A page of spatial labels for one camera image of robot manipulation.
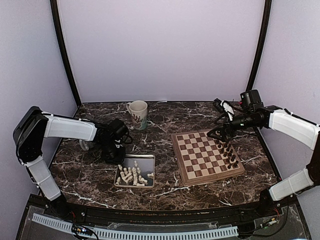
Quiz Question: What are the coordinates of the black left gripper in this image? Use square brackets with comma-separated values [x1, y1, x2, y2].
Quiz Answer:
[97, 139, 126, 164]

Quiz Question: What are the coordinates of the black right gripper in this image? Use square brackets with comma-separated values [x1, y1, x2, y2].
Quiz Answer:
[207, 110, 259, 142]

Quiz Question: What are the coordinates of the wooden chessboard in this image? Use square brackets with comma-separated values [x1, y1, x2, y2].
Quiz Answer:
[170, 129, 245, 187]

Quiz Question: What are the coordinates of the silver metal tray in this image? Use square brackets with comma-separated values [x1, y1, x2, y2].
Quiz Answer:
[113, 154, 156, 189]

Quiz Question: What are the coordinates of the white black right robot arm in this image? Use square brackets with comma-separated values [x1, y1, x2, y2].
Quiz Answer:
[207, 89, 320, 217]

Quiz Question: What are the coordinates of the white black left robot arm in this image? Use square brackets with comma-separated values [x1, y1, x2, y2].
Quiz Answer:
[12, 106, 133, 218]

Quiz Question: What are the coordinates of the dark chess pieces row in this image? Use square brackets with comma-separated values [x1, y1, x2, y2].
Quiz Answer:
[214, 140, 239, 170]

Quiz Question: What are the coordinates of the white pieces pile in tray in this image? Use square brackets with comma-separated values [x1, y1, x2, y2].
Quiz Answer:
[115, 160, 155, 187]

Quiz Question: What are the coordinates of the white mug orange interior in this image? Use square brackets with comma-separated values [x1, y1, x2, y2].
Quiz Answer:
[79, 139, 95, 151]

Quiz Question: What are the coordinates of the white floral ceramic mug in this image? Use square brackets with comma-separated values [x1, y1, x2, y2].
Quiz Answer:
[126, 100, 148, 131]

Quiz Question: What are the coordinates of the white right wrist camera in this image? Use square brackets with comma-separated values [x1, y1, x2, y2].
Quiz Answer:
[212, 98, 235, 121]

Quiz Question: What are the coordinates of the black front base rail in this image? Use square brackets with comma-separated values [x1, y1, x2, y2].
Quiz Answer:
[24, 194, 301, 228]

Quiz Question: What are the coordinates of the white slotted cable duct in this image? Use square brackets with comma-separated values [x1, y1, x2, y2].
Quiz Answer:
[31, 213, 239, 240]

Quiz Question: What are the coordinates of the right black frame post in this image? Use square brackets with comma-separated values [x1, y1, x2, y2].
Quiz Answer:
[245, 0, 272, 91]

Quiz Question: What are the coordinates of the black frame post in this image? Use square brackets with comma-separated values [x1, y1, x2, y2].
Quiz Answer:
[50, 0, 82, 107]
[245, 0, 272, 91]

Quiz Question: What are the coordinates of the left black frame post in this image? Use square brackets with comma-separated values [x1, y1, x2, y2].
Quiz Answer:
[50, 0, 82, 107]

